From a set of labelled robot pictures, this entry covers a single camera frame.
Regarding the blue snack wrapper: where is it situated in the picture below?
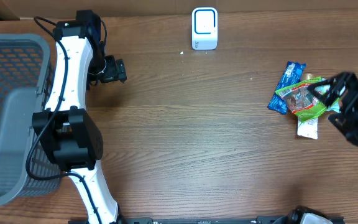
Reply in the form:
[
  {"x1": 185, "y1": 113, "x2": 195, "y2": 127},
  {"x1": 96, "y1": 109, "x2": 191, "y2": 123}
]
[{"x1": 267, "y1": 61, "x2": 307, "y2": 115}]

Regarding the white cream tube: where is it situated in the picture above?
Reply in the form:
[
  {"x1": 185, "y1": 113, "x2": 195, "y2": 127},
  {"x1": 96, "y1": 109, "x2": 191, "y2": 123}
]
[{"x1": 296, "y1": 82, "x2": 318, "y2": 139}]

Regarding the green snack bag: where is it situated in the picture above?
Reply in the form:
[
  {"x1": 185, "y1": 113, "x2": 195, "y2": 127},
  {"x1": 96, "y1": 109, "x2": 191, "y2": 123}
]
[{"x1": 275, "y1": 77, "x2": 340, "y2": 123}]

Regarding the mint tissue wipes pack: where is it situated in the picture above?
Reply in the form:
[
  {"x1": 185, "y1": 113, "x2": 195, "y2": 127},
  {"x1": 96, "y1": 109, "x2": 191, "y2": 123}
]
[{"x1": 314, "y1": 77, "x2": 341, "y2": 113}]

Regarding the grey plastic basket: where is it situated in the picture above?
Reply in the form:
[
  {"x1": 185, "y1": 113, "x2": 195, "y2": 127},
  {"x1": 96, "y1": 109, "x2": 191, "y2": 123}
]
[{"x1": 0, "y1": 34, "x2": 60, "y2": 206}]

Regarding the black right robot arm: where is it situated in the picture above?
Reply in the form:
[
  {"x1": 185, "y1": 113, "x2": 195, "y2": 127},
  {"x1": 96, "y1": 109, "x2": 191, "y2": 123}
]
[{"x1": 307, "y1": 72, "x2": 358, "y2": 147}]

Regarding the white barcode scanner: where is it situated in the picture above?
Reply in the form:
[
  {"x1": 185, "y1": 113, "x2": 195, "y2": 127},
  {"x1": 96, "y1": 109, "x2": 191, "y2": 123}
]
[{"x1": 191, "y1": 7, "x2": 218, "y2": 50}]

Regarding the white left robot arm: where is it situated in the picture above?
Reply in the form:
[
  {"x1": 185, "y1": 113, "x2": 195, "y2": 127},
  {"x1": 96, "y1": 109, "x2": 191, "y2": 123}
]
[{"x1": 25, "y1": 10, "x2": 127, "y2": 223}]

